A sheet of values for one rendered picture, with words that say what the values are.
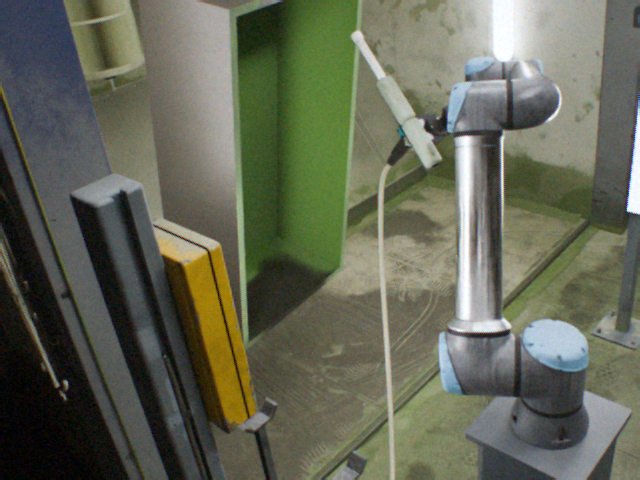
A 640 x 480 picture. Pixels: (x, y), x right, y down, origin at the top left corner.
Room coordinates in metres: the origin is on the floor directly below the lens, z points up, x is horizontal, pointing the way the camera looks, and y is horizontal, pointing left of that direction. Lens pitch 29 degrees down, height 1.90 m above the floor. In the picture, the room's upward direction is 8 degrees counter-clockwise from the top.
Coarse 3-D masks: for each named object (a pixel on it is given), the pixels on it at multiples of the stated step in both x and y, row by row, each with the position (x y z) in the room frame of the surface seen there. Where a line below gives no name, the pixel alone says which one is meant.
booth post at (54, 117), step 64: (0, 0) 1.07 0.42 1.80; (0, 64) 1.05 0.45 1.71; (64, 64) 1.12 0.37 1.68; (0, 128) 1.03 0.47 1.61; (64, 128) 1.10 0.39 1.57; (64, 192) 1.07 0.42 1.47; (64, 256) 1.05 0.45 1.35; (64, 320) 1.02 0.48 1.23; (128, 384) 1.07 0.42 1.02; (128, 448) 1.04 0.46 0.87
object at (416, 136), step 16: (368, 48) 2.01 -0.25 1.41; (384, 80) 1.92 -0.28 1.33; (384, 96) 1.90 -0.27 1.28; (400, 96) 1.88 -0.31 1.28; (400, 112) 1.84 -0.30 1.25; (416, 128) 1.81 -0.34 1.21; (400, 144) 1.86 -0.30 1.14; (416, 144) 1.78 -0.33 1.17; (432, 144) 1.76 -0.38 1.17; (432, 160) 1.73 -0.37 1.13
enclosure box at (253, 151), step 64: (192, 0) 1.77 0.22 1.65; (256, 0) 1.76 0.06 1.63; (320, 0) 2.26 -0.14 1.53; (192, 64) 1.81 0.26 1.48; (256, 64) 2.33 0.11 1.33; (320, 64) 2.28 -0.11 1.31; (192, 128) 1.85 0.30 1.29; (256, 128) 2.36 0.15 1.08; (320, 128) 2.31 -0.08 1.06; (192, 192) 1.90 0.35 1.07; (256, 192) 2.39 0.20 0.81; (320, 192) 2.34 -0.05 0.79; (256, 256) 2.39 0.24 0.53; (320, 256) 2.38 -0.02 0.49; (256, 320) 2.01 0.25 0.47
